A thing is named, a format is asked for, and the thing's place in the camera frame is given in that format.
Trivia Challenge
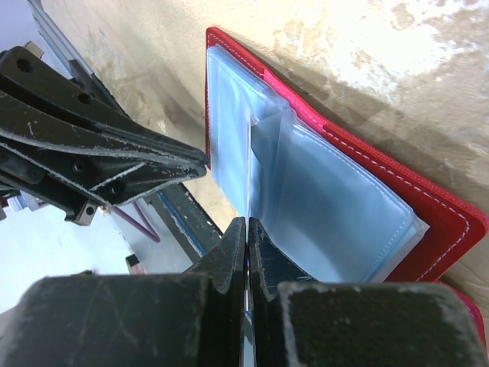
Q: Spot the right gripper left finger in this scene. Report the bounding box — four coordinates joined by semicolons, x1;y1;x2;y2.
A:
1;218;247;366

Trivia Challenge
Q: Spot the red leather card holder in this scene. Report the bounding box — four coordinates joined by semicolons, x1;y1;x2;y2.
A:
205;26;489;345

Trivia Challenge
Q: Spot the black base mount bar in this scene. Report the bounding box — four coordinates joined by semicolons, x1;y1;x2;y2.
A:
103;183;222;274

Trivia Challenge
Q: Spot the aluminium frame rail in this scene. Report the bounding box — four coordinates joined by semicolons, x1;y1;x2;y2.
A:
28;1;99;88

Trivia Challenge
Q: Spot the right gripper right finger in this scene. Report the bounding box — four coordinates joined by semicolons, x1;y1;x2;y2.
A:
249;219;487;366

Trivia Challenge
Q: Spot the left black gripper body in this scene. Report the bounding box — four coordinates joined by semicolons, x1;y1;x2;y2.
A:
1;164;98;226

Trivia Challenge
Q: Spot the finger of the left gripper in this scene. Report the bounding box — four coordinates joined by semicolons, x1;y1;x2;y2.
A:
1;141;183;206
1;46;208;180

